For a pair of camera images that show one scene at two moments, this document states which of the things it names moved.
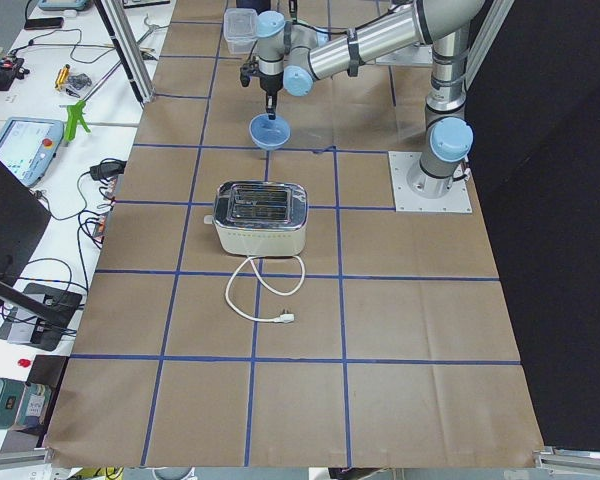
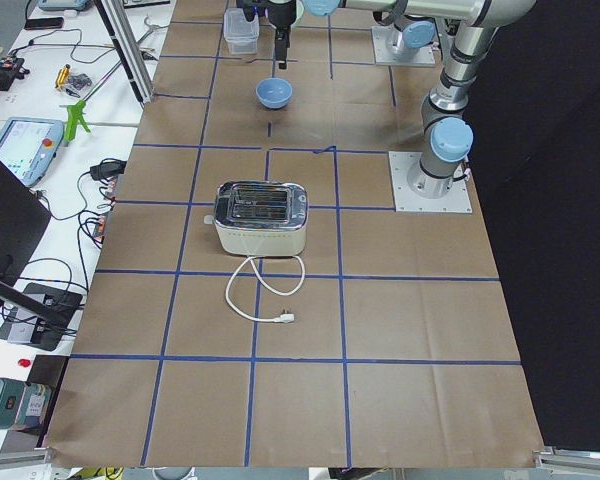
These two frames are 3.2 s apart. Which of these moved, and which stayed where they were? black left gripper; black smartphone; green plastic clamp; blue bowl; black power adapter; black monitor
Moved: blue bowl; black left gripper
Stayed: black power adapter; black smartphone; black monitor; green plastic clamp
